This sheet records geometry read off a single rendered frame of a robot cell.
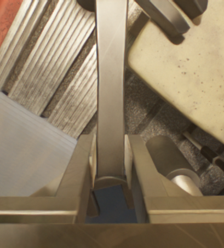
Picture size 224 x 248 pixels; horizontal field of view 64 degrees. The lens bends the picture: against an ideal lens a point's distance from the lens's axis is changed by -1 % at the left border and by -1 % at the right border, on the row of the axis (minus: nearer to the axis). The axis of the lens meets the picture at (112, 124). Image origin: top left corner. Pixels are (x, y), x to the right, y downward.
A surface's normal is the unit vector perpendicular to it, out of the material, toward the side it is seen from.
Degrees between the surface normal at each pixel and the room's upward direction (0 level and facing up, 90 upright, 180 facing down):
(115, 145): 0
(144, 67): 0
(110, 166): 0
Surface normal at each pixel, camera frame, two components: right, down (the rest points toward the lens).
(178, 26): 0.24, 0.47
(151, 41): 0.01, 0.30
